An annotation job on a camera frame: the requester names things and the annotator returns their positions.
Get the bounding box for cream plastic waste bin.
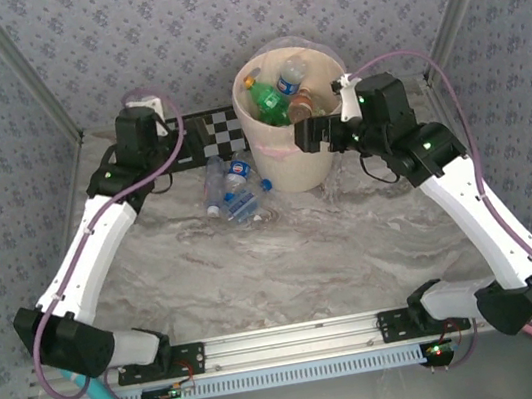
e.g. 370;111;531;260
225;40;364;201

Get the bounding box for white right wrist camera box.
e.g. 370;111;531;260
329;71;367;124

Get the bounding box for brown drink bottle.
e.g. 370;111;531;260
285;89;323;127

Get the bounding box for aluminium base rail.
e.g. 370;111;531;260
23;286;532;399

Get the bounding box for clear plastic bin liner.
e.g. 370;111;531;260
223;27;361;169

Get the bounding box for green Sprite bottle yellow cap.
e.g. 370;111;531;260
242;70;295;131

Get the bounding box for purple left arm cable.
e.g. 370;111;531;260
0;82;228;399

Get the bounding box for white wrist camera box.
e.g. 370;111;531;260
122;91;170;142
329;71;367;124

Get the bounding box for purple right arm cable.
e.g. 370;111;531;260
347;29;532;378

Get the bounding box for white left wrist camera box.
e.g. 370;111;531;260
122;91;170;142

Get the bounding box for grey slotted cable duct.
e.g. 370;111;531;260
64;341;430;399

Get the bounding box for clear empty plastic bottle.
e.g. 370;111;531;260
197;154;234;219

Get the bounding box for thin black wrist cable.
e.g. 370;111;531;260
357;147;404;190
148;172;180;197

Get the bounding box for clear bottle blue label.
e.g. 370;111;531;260
216;177;280;229

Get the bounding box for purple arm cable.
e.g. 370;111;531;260
0;82;228;399
347;29;532;378

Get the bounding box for black grey chessboard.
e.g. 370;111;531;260
159;104;254;173

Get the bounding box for small circuit board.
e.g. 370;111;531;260
418;337;459;364
140;380;197;399

